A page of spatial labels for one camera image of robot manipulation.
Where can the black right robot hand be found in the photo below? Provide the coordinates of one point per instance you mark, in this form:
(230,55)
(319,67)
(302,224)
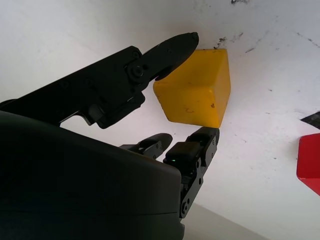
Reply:
(75,180)

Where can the yellow block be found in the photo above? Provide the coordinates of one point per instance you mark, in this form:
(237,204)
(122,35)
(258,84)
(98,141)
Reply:
(195,95)

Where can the red block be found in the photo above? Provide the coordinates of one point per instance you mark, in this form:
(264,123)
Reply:
(310,160)

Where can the black tape strip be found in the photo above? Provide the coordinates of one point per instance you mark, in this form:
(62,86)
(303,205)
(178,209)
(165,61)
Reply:
(312,121)

